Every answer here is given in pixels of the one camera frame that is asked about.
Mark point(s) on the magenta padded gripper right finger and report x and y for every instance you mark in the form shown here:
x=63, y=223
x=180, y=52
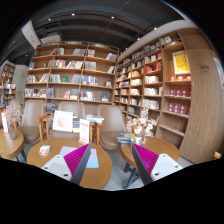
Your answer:
x=152, y=166

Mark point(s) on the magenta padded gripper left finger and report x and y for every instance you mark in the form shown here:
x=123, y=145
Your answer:
x=70, y=167

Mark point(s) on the pastel blue pink mouse pad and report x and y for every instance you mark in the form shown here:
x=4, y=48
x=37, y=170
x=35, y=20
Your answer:
x=92, y=161

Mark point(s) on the round wooden right table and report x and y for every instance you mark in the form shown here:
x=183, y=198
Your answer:
x=153, y=144

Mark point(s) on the round wooden table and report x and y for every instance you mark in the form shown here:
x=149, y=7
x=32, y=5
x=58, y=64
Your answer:
x=9, y=149
x=153, y=144
x=99, y=169

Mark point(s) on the round wooden centre table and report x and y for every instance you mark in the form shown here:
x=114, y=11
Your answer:
x=99, y=169

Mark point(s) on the stack of books on table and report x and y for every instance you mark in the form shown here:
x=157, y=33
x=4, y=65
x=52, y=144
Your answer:
x=124, y=138

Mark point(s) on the glass vase dried flowers right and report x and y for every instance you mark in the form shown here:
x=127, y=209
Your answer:
x=141, y=127

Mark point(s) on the glass vase dried flowers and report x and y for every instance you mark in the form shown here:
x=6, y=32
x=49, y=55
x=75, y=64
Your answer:
x=13, y=115
x=141, y=127

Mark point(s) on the white red standing sign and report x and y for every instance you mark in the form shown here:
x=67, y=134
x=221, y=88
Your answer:
x=84, y=134

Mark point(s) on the white framed picture card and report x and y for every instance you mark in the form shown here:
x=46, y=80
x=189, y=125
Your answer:
x=63, y=121

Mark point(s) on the stack of books behind sign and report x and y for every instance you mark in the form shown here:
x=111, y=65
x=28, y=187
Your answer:
x=94, y=118

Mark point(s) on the small wooden side table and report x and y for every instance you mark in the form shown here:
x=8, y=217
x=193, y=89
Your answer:
x=47, y=133

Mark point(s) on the beige armchair middle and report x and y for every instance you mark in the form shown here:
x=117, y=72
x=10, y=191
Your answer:
x=78, y=110

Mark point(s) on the beige armchair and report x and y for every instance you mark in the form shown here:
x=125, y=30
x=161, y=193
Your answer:
x=78, y=110
x=113, y=124
x=30, y=126

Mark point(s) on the beige armchair right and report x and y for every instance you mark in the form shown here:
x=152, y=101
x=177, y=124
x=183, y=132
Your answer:
x=113, y=124

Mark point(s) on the round wooden left table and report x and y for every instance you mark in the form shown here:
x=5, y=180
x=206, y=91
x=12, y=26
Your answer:
x=9, y=149

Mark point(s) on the beige armchair left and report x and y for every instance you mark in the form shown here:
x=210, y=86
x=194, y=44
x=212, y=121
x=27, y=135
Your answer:
x=30, y=126

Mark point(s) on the glass vase dried flowers left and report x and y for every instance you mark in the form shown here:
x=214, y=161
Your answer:
x=13, y=115

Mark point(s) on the small white sign left table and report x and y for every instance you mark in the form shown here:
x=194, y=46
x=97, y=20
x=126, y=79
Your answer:
x=4, y=122

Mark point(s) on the large wooden bookshelf back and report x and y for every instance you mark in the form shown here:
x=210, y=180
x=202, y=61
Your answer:
x=73, y=71

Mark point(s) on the distant wooden bookshelf left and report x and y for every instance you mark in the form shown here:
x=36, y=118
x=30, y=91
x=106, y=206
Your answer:
x=9, y=88

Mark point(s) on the yellow framed poster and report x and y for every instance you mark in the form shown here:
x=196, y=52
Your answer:
x=180, y=60

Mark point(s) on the white ceiling air conditioner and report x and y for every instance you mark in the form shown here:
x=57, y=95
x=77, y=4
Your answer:
x=30, y=34

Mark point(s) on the wooden bookshelf right wall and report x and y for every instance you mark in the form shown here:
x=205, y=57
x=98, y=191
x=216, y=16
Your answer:
x=146, y=78

